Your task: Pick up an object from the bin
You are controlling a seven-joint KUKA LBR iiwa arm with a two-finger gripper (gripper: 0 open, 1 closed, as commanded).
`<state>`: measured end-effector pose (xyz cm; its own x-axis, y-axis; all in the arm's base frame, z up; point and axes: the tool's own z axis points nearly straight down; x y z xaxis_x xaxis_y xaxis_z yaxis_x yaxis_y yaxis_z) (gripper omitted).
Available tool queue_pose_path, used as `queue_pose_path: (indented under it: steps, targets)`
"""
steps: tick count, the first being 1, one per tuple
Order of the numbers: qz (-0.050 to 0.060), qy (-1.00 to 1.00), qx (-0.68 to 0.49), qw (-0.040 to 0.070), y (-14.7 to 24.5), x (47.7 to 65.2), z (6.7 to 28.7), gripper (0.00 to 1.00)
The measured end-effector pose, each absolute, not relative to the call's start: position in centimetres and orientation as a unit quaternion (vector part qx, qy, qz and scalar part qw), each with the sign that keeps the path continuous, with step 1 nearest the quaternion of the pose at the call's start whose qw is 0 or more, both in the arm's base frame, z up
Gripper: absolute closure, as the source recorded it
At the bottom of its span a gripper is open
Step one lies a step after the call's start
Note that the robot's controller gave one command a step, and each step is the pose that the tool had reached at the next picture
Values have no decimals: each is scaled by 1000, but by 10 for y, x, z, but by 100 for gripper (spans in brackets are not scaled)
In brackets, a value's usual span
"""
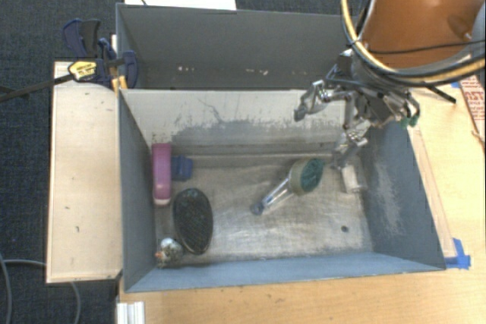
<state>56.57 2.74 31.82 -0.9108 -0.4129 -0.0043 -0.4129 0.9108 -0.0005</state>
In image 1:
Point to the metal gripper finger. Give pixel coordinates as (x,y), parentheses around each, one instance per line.
(349,151)
(313,100)

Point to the small clear plastic piece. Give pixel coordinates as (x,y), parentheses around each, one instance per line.
(350,180)

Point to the brown cardboard with red print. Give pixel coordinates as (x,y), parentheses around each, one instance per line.
(474,96)

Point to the grey metal bin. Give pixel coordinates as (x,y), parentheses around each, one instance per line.
(288,231)

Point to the blue cloth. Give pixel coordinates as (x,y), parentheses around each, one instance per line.
(182,167)

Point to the pink and white bottle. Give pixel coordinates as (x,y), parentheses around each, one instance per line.
(162,174)

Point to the black oval brush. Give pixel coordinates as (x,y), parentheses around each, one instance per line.
(193,221)

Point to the grey toy bird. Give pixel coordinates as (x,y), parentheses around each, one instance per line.
(169,250)

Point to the pale wood board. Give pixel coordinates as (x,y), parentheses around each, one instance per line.
(85,182)

